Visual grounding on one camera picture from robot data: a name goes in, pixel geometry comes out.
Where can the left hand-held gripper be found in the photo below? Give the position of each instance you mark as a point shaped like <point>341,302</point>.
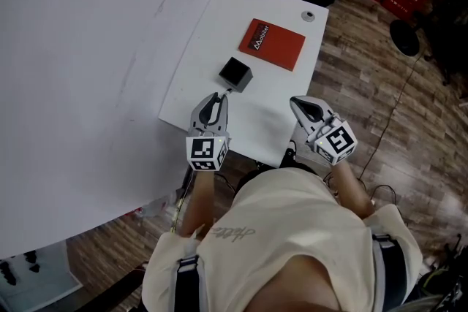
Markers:
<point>203,153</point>

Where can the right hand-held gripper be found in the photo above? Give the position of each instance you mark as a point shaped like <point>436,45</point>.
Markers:
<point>336,142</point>

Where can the small black box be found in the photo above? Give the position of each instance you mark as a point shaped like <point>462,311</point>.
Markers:
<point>235,75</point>

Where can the person's right forearm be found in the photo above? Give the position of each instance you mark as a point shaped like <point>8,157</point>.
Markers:
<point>352,193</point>

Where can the person's left forearm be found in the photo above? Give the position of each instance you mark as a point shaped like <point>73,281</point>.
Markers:
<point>199,201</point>

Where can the small white table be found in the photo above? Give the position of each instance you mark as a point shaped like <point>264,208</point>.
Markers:
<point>263,109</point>

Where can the red book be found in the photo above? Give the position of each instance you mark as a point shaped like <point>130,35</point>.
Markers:
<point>278,45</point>

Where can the person's black trousers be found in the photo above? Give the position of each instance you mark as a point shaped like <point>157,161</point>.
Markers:
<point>252,175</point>

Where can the yellow black striped strip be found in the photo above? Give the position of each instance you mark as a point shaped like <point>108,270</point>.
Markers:
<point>178,212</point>

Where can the clear plastic bottle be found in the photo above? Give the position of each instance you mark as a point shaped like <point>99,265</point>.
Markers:
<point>155,207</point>

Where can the small red plastic item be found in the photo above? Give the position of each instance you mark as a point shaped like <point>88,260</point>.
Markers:
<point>132,212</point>

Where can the person's cream shirt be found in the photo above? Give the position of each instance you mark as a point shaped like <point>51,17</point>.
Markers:
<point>285,237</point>

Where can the large white table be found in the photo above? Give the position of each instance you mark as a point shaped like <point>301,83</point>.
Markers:
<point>73,84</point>

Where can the black green bag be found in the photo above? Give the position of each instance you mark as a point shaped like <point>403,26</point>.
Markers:
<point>444,285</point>

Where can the white shelf unit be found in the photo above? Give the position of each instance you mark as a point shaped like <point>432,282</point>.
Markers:
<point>44,288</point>

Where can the black metal frame chair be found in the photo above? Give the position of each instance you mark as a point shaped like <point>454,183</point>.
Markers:
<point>131,288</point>

